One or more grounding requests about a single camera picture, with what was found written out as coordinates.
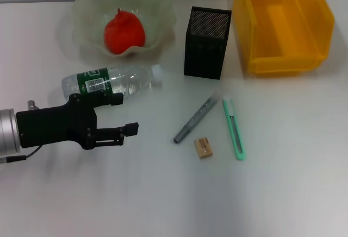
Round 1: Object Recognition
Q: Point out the clear bottle with green label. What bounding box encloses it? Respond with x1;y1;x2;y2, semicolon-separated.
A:
61;64;163;99

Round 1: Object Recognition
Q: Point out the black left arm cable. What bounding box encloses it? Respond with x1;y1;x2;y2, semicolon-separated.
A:
0;146;41;164

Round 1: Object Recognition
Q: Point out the black mesh pen holder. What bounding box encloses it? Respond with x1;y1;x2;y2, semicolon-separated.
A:
183;5;232;80

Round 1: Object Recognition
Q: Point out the beige eraser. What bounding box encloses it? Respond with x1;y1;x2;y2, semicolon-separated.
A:
194;138;214;159

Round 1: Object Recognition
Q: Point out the red-orange fruit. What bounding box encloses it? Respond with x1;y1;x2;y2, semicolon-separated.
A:
104;8;146;55

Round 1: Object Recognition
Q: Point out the grey pen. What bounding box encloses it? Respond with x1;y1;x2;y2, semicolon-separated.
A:
173;92;218;145

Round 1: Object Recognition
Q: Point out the mint green utility knife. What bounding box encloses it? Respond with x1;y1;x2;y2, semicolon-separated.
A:
221;95;247;161

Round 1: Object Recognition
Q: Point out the yellow plastic bin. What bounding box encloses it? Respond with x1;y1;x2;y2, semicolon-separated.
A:
232;0;335;76

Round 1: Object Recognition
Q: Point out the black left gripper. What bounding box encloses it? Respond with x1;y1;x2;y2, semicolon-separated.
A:
16;92;140;151

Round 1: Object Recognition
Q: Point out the pale green glass fruit bowl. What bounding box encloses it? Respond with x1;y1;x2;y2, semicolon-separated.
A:
72;0;176;64

